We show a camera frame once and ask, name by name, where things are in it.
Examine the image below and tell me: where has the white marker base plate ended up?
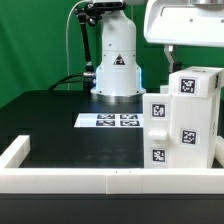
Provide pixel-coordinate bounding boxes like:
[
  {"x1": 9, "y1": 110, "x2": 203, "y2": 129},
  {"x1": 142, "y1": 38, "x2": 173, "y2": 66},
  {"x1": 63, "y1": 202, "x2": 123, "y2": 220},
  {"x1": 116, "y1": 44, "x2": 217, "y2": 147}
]
[{"x1": 74, "y1": 113, "x2": 143, "y2": 128}]

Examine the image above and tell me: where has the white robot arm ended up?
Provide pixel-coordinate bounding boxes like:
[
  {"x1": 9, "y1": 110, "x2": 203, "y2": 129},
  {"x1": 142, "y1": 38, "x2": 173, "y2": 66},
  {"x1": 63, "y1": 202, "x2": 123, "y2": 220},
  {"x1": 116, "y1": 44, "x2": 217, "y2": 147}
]
[{"x1": 90, "y1": 0, "x2": 224, "y2": 97}]

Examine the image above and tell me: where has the white U-shaped fence frame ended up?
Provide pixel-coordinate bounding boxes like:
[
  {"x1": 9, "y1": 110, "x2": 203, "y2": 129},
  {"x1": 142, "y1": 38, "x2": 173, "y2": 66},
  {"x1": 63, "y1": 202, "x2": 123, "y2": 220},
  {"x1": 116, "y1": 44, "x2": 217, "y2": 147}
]
[{"x1": 0, "y1": 135, "x2": 224, "y2": 194}]

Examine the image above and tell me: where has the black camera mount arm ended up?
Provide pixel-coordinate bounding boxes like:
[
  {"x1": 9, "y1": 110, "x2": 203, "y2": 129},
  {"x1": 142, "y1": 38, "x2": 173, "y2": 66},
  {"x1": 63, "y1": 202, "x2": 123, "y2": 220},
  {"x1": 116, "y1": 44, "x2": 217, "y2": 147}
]
[{"x1": 75, "y1": 3, "x2": 102, "y2": 73}]

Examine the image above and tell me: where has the grey thin cable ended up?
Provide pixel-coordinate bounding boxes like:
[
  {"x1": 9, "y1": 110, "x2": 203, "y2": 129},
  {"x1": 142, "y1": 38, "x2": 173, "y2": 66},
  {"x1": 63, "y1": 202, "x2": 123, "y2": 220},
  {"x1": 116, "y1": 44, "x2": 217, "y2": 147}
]
[{"x1": 65, "y1": 0, "x2": 88, "y2": 91}]

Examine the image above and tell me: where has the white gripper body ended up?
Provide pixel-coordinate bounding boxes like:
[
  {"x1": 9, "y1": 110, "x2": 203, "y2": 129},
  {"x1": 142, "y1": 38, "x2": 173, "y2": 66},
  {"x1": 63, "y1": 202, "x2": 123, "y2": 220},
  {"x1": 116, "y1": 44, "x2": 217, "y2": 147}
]
[{"x1": 144, "y1": 0, "x2": 224, "y2": 47}]

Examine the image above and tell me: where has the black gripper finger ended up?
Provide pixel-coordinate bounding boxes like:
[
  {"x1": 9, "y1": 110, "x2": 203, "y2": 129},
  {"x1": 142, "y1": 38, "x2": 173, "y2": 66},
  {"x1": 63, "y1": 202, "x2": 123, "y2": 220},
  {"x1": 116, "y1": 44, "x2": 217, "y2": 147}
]
[{"x1": 164, "y1": 44, "x2": 182, "y2": 73}]

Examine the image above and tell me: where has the white cabinet top block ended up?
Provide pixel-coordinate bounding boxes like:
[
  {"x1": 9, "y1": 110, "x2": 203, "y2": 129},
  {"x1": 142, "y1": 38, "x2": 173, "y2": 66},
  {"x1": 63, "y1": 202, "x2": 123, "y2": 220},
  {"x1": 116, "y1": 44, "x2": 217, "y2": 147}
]
[{"x1": 168, "y1": 66, "x2": 224, "y2": 98}]

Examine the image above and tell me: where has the black cable bundle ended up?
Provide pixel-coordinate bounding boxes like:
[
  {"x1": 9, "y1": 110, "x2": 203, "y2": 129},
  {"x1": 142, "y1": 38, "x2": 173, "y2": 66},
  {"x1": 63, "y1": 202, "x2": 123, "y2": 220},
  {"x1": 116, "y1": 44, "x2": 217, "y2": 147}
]
[{"x1": 48, "y1": 72, "x2": 98, "y2": 92}]

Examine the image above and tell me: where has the white cabinet body box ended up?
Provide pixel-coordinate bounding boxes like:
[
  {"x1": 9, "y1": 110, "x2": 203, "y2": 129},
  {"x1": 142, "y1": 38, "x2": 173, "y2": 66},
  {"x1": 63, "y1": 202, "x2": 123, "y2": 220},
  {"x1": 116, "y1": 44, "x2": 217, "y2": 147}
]
[{"x1": 143, "y1": 86, "x2": 219, "y2": 168}]

